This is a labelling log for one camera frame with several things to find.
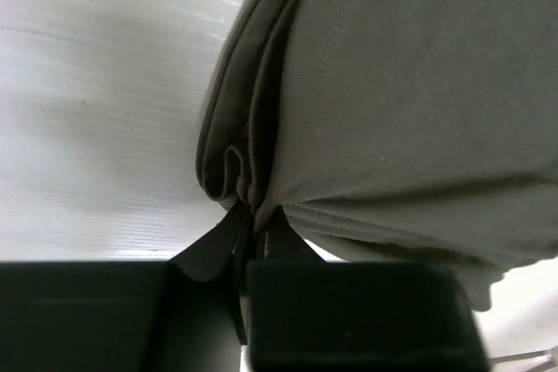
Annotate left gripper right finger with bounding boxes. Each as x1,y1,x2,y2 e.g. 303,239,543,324
246,210,490,372

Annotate olive green shorts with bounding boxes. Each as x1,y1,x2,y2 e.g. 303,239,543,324
196,0,557,312

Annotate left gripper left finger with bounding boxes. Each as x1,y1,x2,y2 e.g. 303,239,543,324
1,204,252,371

